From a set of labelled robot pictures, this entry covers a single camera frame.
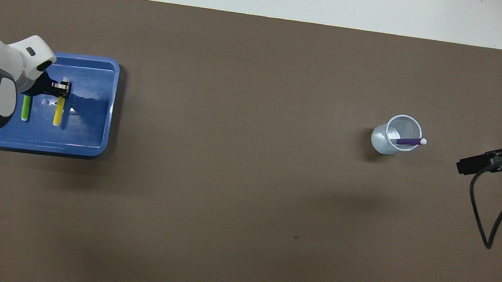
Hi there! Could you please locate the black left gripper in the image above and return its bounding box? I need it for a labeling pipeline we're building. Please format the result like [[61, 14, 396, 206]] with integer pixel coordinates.
[[31, 64, 74, 102]]

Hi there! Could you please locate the yellow pen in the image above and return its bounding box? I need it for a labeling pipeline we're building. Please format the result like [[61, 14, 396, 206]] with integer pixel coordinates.
[[53, 76, 70, 128]]

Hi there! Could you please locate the green pen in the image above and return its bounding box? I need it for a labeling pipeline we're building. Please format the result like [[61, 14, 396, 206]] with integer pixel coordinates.
[[20, 94, 33, 122]]

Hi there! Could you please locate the purple pen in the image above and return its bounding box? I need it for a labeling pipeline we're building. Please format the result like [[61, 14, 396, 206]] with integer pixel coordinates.
[[395, 135, 428, 148]]

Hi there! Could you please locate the blue plastic tray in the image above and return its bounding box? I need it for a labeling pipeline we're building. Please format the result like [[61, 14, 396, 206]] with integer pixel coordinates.
[[0, 45, 122, 162]]

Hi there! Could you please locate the translucent plastic cup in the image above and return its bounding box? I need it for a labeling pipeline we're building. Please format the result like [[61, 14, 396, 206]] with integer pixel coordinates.
[[369, 111, 424, 159]]

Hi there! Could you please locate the brown table mat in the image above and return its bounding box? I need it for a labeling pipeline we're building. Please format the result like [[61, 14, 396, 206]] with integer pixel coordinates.
[[0, 0, 502, 282]]

